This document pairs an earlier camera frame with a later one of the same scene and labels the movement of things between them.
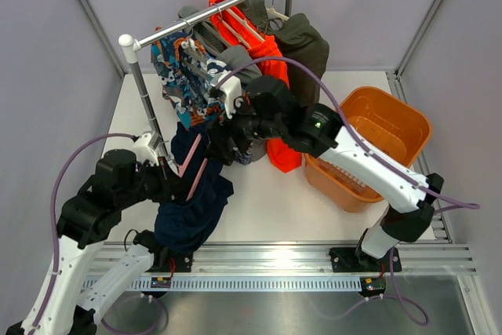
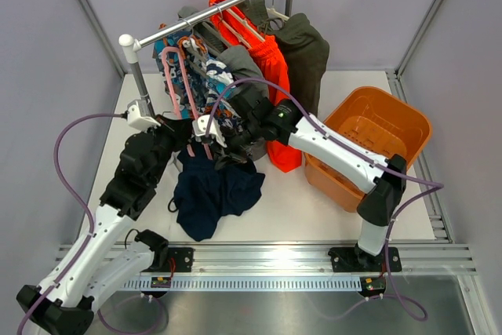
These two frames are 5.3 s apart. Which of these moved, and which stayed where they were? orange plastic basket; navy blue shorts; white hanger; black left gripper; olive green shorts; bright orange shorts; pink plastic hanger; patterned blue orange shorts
Moved: black left gripper; pink plastic hanger; navy blue shorts
Stayed: patterned blue orange shorts; white hanger; orange plastic basket; olive green shorts; bright orange shorts
